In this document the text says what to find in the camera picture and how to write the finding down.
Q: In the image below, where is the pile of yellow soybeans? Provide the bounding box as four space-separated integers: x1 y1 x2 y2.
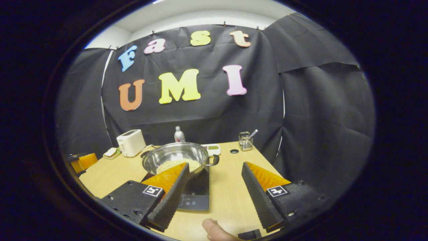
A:
156 159 201 174

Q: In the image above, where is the stainless steel pot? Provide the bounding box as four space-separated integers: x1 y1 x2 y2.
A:
140 142 220 178

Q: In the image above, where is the wire mesh holder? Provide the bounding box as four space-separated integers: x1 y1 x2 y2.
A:
238 131 253 151

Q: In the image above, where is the black backdrop cloth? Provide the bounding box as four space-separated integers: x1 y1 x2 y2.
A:
55 13 375 201

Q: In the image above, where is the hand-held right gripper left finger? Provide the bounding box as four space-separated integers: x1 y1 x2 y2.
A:
101 162 190 232

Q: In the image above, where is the white divided snack tray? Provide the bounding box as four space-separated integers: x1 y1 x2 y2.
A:
201 143 221 156

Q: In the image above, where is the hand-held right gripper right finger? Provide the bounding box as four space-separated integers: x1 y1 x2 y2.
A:
241 161 330 234

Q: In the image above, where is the black induction cooktop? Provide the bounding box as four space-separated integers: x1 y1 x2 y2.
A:
142 157 211 212

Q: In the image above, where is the white toaster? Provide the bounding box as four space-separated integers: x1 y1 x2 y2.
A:
116 129 147 158

